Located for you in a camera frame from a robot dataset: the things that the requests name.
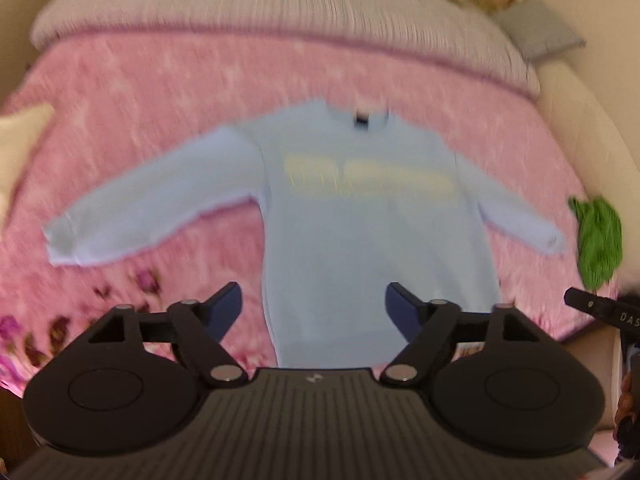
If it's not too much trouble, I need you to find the pink floral blanket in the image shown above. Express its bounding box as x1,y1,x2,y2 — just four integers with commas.
0,25,621,396

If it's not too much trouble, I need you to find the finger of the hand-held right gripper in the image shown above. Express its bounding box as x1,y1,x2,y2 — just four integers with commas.
564,287,620,323

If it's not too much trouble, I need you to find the cream cushion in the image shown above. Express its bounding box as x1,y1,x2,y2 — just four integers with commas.
0,102,55,231

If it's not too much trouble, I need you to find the person's right hand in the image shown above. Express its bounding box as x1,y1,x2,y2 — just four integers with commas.
618,372,640,430

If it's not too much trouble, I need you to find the light blue sweatshirt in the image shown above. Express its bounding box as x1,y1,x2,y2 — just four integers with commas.
41,99,567,368

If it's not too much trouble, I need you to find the grey checked pillow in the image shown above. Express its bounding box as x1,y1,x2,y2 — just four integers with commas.
492,0,586,63

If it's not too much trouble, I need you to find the green knit sweater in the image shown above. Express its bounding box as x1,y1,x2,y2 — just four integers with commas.
567,196,624,291

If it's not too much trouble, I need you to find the cream padded headboard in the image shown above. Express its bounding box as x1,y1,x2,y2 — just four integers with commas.
535,57,640,281

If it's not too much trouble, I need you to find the grey striped duvet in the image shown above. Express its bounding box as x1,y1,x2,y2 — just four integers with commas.
30,0,542,98

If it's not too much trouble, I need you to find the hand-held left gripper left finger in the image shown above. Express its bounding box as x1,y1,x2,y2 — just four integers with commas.
87,281,249,387

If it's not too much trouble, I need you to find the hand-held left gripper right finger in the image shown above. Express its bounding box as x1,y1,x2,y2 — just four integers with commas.
380,281,543,387

